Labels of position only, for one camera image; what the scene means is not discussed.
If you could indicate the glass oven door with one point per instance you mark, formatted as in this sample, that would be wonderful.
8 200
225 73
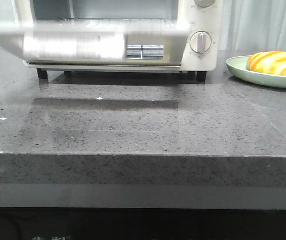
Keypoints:
54 43

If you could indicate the yellow striped bread roll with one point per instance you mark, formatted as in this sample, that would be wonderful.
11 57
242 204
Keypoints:
268 62

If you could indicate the white Toshiba toaster oven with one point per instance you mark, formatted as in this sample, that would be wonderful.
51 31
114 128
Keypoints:
198 19

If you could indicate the lower timer knob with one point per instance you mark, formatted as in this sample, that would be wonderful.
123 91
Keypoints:
200 42

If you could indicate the light green plate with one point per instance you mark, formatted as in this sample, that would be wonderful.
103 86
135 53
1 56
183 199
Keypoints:
237 67

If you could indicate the upper temperature knob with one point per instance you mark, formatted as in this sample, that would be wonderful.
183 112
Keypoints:
204 3

